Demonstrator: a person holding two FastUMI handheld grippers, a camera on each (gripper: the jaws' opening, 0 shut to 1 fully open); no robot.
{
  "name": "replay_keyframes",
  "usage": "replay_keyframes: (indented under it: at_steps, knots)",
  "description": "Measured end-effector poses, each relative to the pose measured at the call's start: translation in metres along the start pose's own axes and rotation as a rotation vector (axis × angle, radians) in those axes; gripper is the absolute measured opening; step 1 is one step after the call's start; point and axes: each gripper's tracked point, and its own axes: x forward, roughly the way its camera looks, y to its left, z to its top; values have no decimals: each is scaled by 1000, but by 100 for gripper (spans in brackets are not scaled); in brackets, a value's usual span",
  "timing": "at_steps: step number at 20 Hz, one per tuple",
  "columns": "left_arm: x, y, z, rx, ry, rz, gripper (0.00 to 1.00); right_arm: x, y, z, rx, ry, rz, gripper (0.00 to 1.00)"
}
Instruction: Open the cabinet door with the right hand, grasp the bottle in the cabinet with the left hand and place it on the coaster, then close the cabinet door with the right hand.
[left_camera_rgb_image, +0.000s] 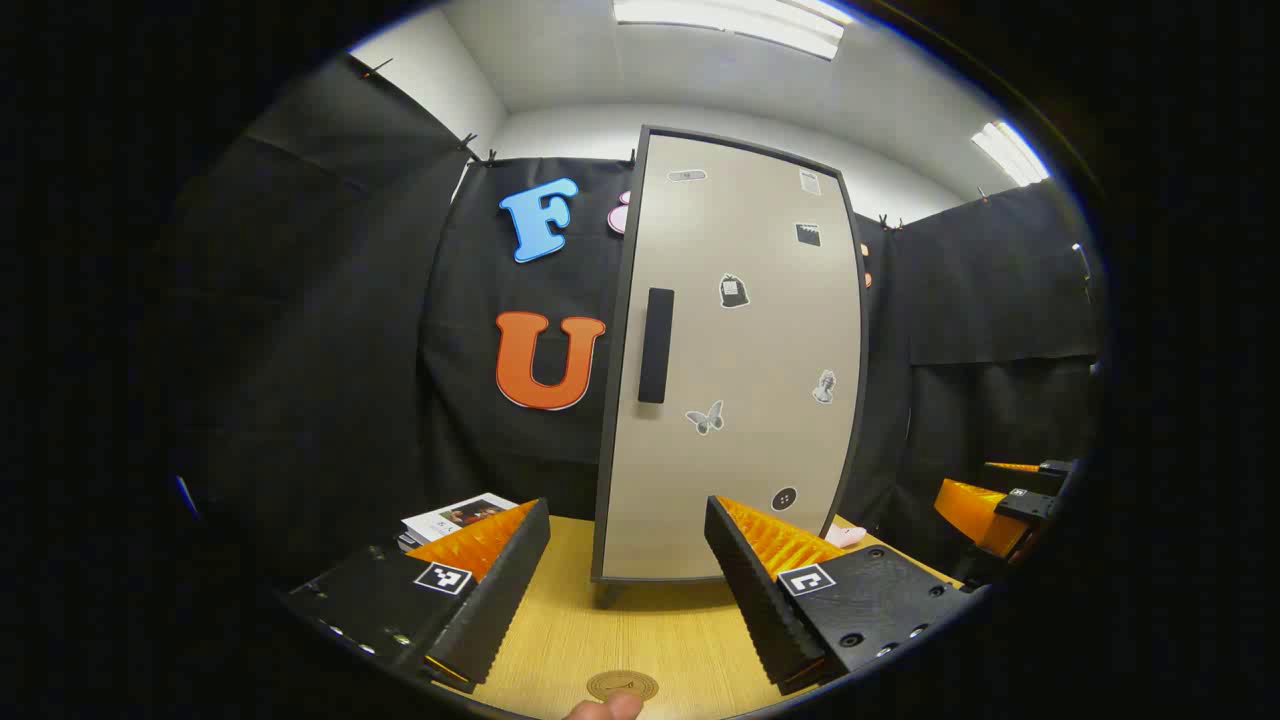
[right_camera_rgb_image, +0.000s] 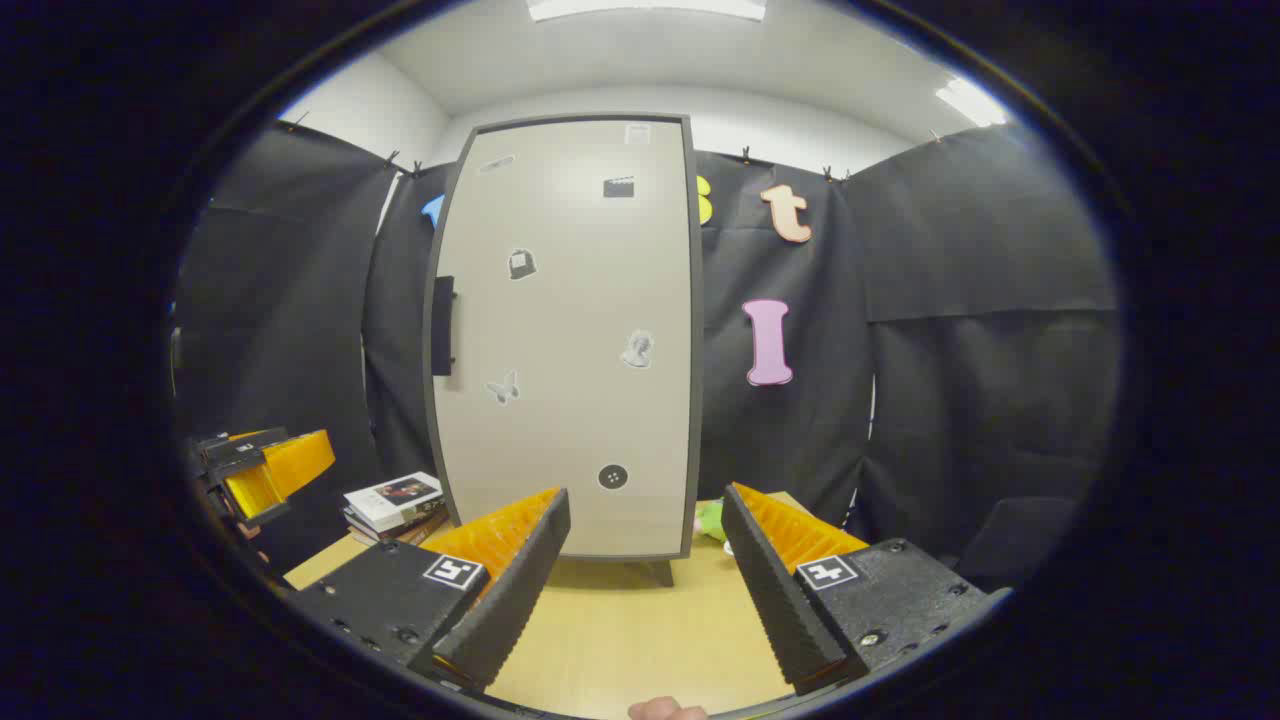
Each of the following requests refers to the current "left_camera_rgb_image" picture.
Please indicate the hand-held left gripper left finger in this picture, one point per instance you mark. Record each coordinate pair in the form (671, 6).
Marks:
(500, 600)

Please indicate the small ceiling light panel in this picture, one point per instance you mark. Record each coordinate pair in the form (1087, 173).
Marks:
(1010, 153)

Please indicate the beige cabinet door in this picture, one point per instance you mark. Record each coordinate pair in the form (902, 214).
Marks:
(740, 450)

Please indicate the long ceiling light panel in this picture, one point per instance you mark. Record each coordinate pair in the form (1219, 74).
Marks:
(730, 22)

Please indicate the white cover book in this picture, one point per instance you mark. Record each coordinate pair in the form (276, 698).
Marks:
(455, 518)

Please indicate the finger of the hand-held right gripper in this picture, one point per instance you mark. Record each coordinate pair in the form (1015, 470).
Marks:
(1055, 472)
(975, 512)

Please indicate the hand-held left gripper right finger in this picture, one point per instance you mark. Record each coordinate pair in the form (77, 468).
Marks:
(755, 600)

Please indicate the round cork coaster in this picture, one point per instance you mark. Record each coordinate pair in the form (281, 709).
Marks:
(622, 683)

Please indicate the black backdrop cloth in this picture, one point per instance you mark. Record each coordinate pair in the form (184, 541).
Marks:
(330, 350)

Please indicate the small pale pink object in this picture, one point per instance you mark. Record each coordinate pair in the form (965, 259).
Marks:
(848, 536)

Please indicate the grey cabinet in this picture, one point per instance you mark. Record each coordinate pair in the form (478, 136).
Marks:
(611, 420)

